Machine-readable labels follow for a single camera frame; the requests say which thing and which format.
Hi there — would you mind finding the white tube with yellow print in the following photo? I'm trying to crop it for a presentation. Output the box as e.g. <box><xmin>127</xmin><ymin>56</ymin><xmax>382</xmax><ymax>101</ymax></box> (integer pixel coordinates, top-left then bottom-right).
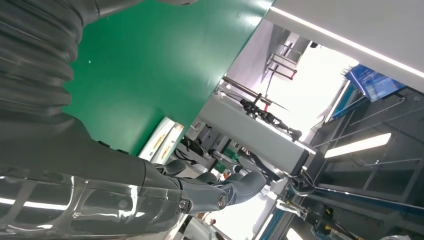
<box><xmin>138</xmin><ymin>116</ymin><xmax>176</xmax><ymax>163</ymax></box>
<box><xmin>158</xmin><ymin>122</ymin><xmax>185</xmax><ymax>166</ymax></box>

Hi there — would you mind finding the green table mat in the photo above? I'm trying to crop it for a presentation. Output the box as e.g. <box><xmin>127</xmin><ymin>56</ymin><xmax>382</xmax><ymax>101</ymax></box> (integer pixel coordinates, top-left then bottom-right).
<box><xmin>62</xmin><ymin>0</ymin><xmax>276</xmax><ymax>157</ymax></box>

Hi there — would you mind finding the grey machine base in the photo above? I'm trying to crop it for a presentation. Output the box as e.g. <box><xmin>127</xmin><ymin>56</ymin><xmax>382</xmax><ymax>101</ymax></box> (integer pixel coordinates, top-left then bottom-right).
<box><xmin>183</xmin><ymin>76</ymin><xmax>319</xmax><ymax>196</ymax></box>

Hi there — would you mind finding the ceiling light panel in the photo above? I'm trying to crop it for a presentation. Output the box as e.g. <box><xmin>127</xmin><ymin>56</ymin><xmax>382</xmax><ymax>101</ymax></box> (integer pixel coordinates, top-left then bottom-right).
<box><xmin>323</xmin><ymin>132</ymin><xmax>393</xmax><ymax>160</ymax></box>

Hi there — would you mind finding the blue poster board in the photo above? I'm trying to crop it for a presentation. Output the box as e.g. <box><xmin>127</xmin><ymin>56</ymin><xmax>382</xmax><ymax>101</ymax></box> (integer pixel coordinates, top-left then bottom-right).
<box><xmin>344</xmin><ymin>63</ymin><xmax>408</xmax><ymax>104</ymax></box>

